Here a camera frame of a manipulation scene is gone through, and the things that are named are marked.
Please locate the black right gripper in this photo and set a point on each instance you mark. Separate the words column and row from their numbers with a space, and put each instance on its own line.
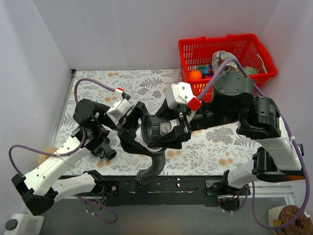
column 184, row 126

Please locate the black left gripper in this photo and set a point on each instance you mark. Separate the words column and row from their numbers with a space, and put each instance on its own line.
column 132, row 118

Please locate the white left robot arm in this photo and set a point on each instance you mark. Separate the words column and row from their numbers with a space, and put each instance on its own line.
column 42, row 187

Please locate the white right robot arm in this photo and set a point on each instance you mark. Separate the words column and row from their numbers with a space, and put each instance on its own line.
column 233, row 100

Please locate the grey tee pipe fitting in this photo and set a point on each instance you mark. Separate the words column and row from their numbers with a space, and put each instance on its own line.
column 104, row 150

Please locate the floral table mat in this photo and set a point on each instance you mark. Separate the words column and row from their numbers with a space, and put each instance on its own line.
column 208, row 152

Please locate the orange fruit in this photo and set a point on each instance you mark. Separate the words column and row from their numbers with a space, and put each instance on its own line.
column 195, row 75

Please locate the colourful snack packet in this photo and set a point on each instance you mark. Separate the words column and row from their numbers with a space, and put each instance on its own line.
column 205, row 70

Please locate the red plastic basket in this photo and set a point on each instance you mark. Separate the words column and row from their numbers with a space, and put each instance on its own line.
column 198, row 55

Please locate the crumpled grey paper bag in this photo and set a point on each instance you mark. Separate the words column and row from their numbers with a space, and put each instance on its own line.
column 219, row 57

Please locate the beige tape roll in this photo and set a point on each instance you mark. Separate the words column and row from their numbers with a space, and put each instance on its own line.
column 43, row 157

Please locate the green netted melon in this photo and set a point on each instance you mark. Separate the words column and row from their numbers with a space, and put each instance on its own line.
column 253, row 71

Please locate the white grey button device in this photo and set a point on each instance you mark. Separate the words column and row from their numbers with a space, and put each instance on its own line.
column 24, row 224

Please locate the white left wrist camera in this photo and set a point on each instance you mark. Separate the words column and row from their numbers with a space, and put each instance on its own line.
column 118, row 110

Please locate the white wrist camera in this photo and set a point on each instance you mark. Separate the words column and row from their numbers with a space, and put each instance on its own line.
column 118, row 110
column 181, row 94

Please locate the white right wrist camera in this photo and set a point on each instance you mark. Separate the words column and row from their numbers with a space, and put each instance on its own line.
column 181, row 94

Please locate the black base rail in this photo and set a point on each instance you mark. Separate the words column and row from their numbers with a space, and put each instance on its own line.
column 162, row 190

